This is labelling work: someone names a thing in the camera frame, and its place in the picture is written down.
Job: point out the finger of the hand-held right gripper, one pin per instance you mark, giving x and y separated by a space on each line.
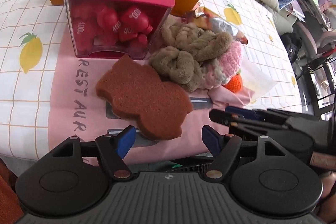
241 111
219 117

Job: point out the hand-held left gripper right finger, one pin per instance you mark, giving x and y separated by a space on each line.
210 139

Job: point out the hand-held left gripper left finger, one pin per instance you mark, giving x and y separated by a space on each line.
126 140

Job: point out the pink cloth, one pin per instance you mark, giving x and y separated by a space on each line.
228 98

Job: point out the white translucent plastic bag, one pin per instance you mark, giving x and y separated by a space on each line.
258 77

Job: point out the brown sponge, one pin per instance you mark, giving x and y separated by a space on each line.
141 98

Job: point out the pink white crochet piece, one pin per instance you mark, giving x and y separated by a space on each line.
231 58

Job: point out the person's right hand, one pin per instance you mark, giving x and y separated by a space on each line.
329 186

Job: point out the black metal rack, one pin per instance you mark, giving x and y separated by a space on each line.
319 87

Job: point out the pink lettered mat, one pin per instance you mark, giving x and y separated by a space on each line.
76 108

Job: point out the black backpack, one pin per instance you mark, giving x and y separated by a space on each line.
292 48

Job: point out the crinkly snack packet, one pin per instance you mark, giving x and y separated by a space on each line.
220 23

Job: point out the pink desk chair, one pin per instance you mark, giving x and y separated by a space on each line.
315 40

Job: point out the pile of red plastic pieces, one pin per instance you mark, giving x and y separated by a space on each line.
110 22

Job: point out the reddish brown cloth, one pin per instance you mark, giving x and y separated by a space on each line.
8 195

